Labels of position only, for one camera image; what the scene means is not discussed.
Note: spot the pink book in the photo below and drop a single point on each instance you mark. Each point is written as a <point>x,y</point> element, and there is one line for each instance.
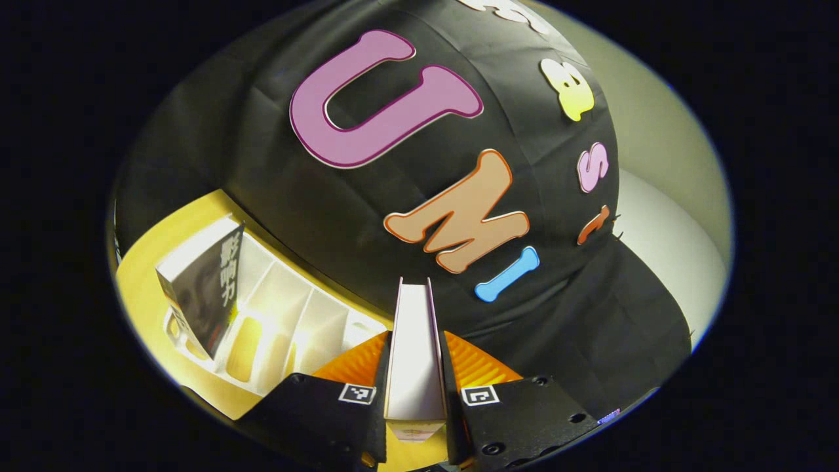
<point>413,354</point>

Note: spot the black backdrop cloth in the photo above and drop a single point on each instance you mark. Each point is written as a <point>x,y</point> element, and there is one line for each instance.
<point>328,229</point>

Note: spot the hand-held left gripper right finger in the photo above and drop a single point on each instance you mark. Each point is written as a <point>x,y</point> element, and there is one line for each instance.
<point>518,419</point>

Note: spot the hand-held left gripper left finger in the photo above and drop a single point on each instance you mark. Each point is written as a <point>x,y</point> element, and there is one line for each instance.
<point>328,419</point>

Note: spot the white plastic bookshelf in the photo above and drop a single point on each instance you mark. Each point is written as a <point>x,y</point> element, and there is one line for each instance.
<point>288,314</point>

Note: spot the grey portrait book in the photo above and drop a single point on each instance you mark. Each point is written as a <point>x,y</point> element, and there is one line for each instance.
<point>210,288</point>

